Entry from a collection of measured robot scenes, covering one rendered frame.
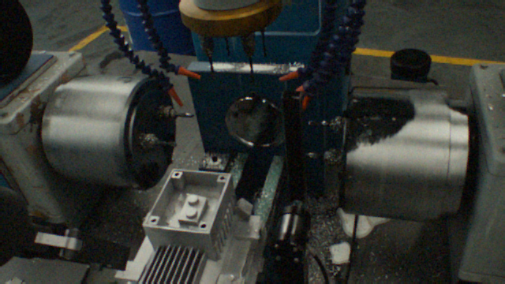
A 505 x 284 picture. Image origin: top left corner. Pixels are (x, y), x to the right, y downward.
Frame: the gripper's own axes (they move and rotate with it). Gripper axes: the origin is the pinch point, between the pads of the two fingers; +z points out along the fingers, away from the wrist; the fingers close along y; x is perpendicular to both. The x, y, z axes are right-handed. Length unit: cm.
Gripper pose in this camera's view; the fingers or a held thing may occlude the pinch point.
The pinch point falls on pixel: (95, 252)
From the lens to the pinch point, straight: 59.1
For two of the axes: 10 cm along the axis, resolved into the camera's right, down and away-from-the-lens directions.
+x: -1.6, 9.3, -3.3
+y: -9.6, -0.7, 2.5
